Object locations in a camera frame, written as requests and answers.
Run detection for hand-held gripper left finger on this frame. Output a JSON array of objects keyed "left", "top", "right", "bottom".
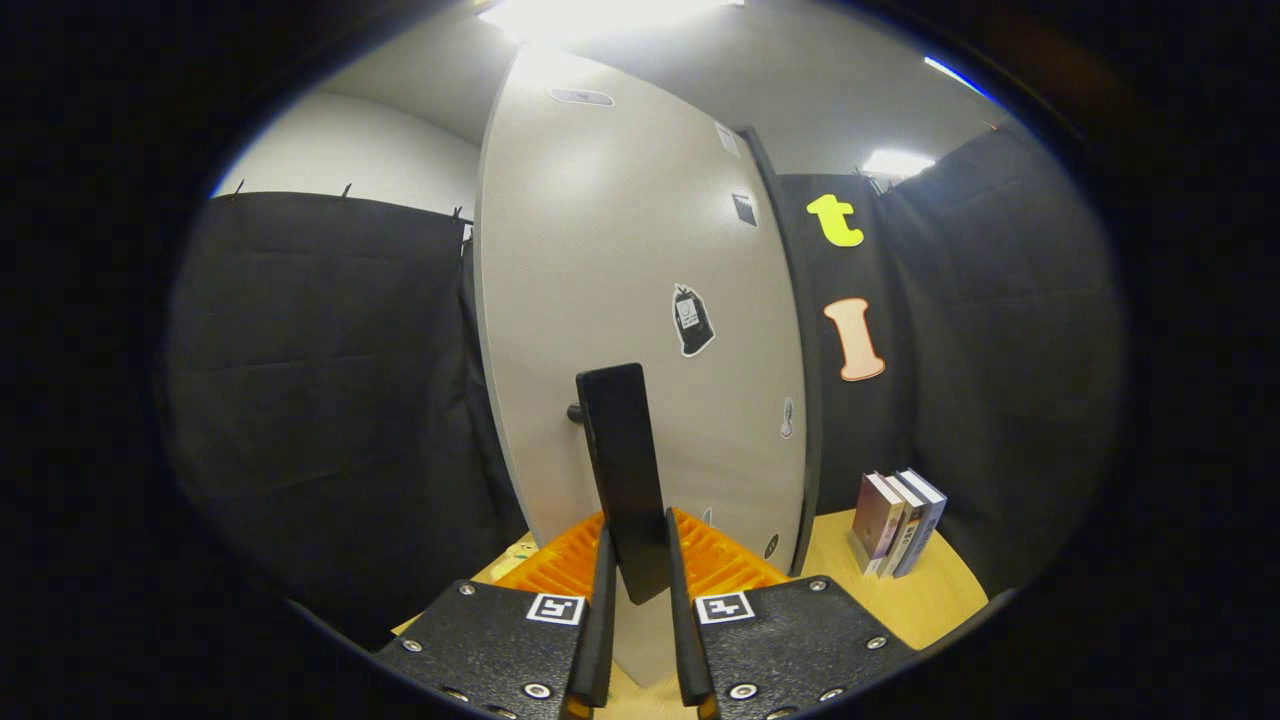
[{"left": 375, "top": 515, "right": 618, "bottom": 720}]

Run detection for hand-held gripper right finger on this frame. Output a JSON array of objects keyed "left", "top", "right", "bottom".
[{"left": 665, "top": 508, "right": 919, "bottom": 720}]

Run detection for black door handle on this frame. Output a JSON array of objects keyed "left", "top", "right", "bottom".
[{"left": 567, "top": 363, "right": 673, "bottom": 606}]

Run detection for light grey cabinet door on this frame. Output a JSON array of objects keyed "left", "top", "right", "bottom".
[{"left": 472, "top": 45, "right": 809, "bottom": 691}]

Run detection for yellow plush toy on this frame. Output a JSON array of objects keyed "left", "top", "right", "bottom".
[{"left": 488, "top": 538, "right": 541, "bottom": 583}]

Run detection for dark grey cabinet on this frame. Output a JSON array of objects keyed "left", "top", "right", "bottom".
[{"left": 740, "top": 128, "right": 826, "bottom": 579}]

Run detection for white spine book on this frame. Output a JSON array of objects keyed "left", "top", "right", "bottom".
[{"left": 880, "top": 473, "right": 926, "bottom": 579}]

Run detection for blue grey book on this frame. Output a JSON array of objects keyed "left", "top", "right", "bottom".
[{"left": 893, "top": 468, "right": 947, "bottom": 579}]

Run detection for black backdrop cloth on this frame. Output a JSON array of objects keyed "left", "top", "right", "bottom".
[{"left": 165, "top": 125, "right": 1126, "bottom": 651}]

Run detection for small ceiling light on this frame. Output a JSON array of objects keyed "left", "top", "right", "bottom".
[{"left": 862, "top": 150, "right": 936, "bottom": 179}]

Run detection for large ceiling light panel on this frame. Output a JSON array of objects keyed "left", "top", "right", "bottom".
[{"left": 478, "top": 0, "right": 746, "bottom": 46}]

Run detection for long ceiling light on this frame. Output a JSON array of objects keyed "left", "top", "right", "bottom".
[{"left": 922, "top": 55, "right": 991, "bottom": 99}]

